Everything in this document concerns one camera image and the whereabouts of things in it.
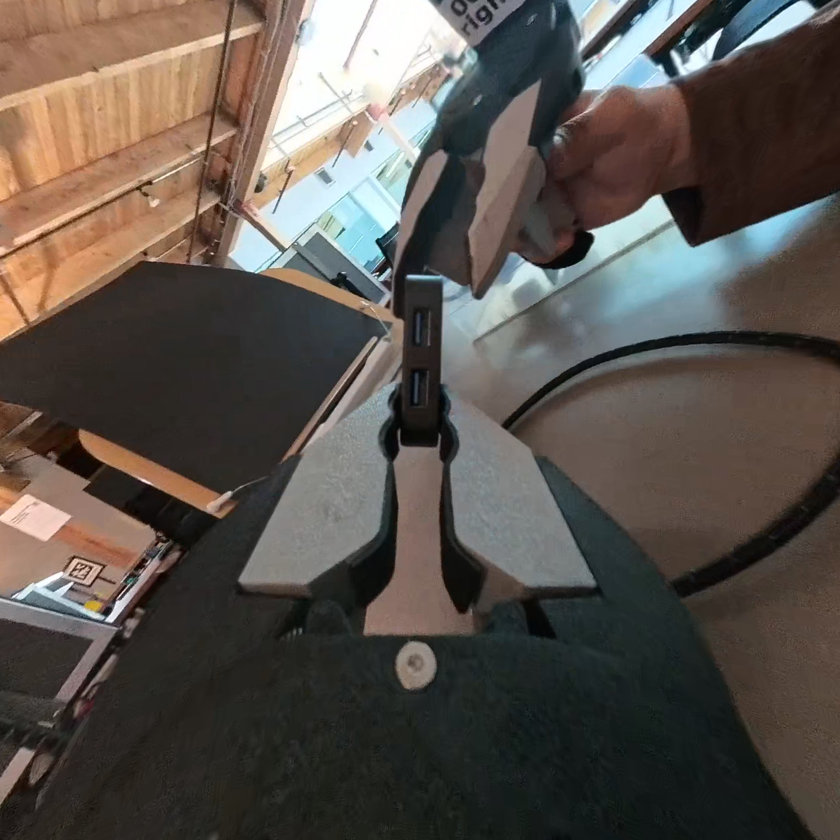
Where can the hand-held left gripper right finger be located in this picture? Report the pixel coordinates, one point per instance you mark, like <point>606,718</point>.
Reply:
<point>512,518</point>

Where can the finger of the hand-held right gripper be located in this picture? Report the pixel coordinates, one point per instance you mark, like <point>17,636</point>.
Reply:
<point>420,210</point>
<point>508,190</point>

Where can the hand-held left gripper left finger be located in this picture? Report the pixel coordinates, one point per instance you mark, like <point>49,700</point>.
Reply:
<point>315,518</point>

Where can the dark grey usb hub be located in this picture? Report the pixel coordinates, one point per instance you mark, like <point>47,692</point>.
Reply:
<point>420,358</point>

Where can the person's right hand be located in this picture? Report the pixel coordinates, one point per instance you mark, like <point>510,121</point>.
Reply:
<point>617,151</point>

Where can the white paper sheet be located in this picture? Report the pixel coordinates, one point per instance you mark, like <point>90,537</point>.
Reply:
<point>33,518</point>

